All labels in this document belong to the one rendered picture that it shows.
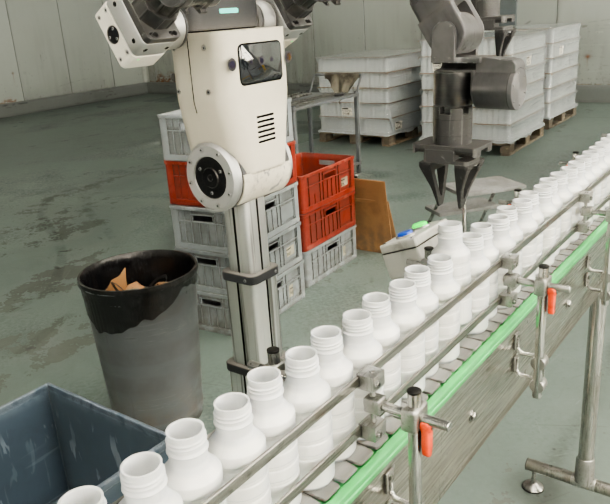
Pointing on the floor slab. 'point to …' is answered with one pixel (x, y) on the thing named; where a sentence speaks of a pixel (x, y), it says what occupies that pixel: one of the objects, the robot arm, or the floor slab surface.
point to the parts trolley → (321, 104)
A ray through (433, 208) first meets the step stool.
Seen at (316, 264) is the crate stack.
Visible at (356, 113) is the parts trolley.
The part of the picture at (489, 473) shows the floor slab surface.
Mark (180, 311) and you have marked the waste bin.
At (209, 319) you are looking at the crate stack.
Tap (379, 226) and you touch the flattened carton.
